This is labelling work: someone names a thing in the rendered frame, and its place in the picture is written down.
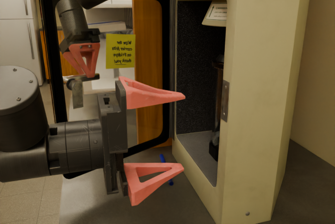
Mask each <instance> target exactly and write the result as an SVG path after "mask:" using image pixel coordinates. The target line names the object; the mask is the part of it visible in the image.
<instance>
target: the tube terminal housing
mask: <svg viewBox="0 0 335 224"><path fill-rule="evenodd" d="M177 1H212V0H175V57H176V7H177ZM308 7H309V0H227V20H226V36H225V52H224V69H223V79H224V80H226V81H228V82H229V83H230V85H229V100H228V115H227V122H225V121H224V120H223V119H220V135H219V152H218V168H217V184H216V187H213V186H212V185H211V183H210V182H209V181H208V179H207V178H206V177H205V175H204V174H203V173H202V171H201V170H200V168H199V167H198V166H197V164H196V163H195V162H194V160H193V159H192V158H191V156H190V155H189V154H188V152H187V151H186V149H185V148H184V147H183V145H182V144H181V143H180V141H179V140H178V139H177V136H176V131H175V120H174V140H173V138H172V154H173V156H174V158H175V159H176V161H177V162H178V163H180V164H181V165H182V166H183V168H184V171H183V172H184V174H185V175H186V177H187V178H188V180H189V181H190V183H191V185H192V186H193V188H194V189H195V191H196V193H197V194H198V196H199V197H200V199H201V201H202V202H203V204H204V205H205V207H206V209H207V210H208V212H209V213H210V215H211V217H212V218H213V220H214V221H215V223H216V224H257V223H262V222H266V221H270V220H271V217H272V214H273V210H274V207H275V204H276V200H277V197H278V194H279V190H280V187H281V184H282V181H283V178H284V174H285V168H286V161H287V154H288V147H289V140H290V133H291V126H292V119H293V112H294V105H295V98H296V91H297V84H298V77H299V70H300V63H301V56H302V49H303V42H304V35H305V28H306V21H307V14H308ZM175 92H176V59H175ZM175 111H176V101H175Z"/></svg>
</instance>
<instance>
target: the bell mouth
mask: <svg viewBox="0 0 335 224"><path fill-rule="evenodd" d="M226 20H227V0H212V2H211V5H210V7H209V9H208V11H207V13H206V15H205V17H204V20H203V22H202V25H207V26H218V27H226Z"/></svg>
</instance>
